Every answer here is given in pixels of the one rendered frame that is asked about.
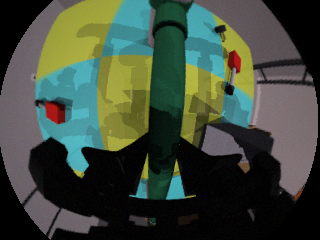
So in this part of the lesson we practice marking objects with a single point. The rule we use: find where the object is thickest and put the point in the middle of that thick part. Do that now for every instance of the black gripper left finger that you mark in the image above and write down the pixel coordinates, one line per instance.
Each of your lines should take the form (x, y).
(128, 162)

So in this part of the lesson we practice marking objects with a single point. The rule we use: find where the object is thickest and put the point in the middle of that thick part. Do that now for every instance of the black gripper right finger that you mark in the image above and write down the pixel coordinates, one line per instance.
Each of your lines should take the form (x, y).
(196, 166)

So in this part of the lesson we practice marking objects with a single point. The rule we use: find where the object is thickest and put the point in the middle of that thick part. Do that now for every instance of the long dark green pipe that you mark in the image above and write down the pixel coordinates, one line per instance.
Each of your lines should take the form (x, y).
(166, 109)

